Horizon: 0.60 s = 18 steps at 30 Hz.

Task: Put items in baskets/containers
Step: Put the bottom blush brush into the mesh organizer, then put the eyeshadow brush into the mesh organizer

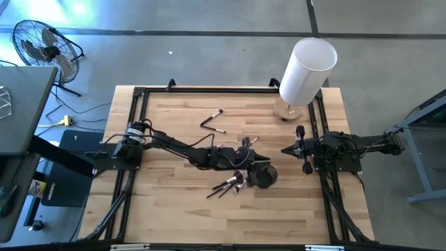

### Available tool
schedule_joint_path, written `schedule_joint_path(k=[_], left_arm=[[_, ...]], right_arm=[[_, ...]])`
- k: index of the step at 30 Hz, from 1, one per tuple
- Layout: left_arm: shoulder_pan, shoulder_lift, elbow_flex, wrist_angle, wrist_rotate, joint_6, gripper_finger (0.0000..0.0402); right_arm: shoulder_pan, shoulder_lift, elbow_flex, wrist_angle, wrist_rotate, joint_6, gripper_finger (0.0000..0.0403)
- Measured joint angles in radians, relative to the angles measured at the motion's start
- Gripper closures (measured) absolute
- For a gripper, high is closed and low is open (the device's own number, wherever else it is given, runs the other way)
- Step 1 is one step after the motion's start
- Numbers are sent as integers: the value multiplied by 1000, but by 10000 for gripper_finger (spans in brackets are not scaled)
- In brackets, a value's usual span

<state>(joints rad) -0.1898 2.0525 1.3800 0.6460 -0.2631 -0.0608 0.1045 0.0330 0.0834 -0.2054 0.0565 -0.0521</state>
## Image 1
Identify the silver metal bracket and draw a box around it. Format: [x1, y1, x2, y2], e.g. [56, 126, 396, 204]
[110, 243, 151, 251]
[305, 244, 346, 251]

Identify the black floor fan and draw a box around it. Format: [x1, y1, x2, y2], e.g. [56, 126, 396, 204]
[12, 19, 85, 98]

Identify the black aluminium table frame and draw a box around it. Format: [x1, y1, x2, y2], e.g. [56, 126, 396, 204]
[79, 78, 376, 251]

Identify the black computer mouse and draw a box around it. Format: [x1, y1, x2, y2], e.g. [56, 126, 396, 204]
[0, 183, 18, 218]

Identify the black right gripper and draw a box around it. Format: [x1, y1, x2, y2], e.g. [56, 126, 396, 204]
[281, 125, 316, 175]

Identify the black floor mat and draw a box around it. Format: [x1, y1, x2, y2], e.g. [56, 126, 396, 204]
[40, 130, 105, 208]

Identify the grey office desk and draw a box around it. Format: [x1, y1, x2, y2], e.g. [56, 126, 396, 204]
[0, 66, 95, 178]

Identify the black wire mesh cup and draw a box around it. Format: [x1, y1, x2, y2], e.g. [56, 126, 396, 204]
[256, 162, 279, 190]

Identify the grey round-head makeup brush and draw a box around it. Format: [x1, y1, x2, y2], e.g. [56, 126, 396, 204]
[233, 179, 249, 195]

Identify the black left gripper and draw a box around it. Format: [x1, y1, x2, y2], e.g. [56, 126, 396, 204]
[213, 137, 272, 188]

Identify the black-handled makeup brush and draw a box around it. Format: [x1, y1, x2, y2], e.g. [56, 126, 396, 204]
[218, 183, 241, 199]
[206, 183, 235, 199]

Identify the fluffy fan makeup brush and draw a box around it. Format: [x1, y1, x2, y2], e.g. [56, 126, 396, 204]
[211, 169, 245, 190]

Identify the fluffy-tipped black makeup brush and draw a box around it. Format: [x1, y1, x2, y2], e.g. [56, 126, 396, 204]
[200, 108, 224, 127]

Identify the grey side table frame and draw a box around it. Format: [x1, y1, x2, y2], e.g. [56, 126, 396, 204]
[393, 89, 446, 204]

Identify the small yellow white package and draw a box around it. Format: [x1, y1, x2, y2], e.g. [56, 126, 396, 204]
[28, 179, 48, 199]

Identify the white shade table lamp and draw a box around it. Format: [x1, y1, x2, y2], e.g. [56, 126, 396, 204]
[272, 37, 338, 123]

